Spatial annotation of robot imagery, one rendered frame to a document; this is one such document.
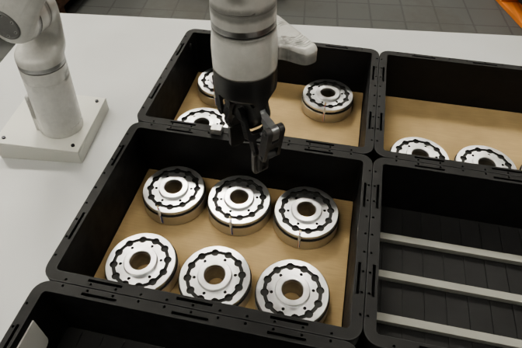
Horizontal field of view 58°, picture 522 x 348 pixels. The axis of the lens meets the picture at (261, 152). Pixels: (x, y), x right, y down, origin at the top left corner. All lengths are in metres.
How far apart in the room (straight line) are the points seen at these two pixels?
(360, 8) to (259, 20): 2.62
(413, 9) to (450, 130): 2.22
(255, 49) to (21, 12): 0.52
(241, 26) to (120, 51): 0.96
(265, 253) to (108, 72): 0.78
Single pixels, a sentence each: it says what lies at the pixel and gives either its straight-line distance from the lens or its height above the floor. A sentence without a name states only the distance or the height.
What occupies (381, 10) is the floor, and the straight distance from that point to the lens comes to 3.10.
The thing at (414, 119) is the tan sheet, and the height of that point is 0.83.
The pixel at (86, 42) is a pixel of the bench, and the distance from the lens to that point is 1.50.
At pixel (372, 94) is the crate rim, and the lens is 0.87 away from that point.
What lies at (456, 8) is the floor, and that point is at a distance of 3.26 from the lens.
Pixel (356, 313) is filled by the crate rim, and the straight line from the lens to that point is 0.59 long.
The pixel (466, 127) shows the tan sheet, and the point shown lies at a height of 0.83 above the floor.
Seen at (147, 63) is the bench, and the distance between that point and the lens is 1.36.
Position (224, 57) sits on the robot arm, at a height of 1.17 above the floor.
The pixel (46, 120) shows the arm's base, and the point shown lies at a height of 0.79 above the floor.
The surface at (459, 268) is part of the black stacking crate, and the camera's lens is 0.79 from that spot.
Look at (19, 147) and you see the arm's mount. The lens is 1.14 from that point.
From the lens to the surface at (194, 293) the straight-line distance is 0.68.
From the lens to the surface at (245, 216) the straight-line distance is 0.74.
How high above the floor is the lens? 1.46
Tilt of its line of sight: 46 degrees down
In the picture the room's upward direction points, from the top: straight up
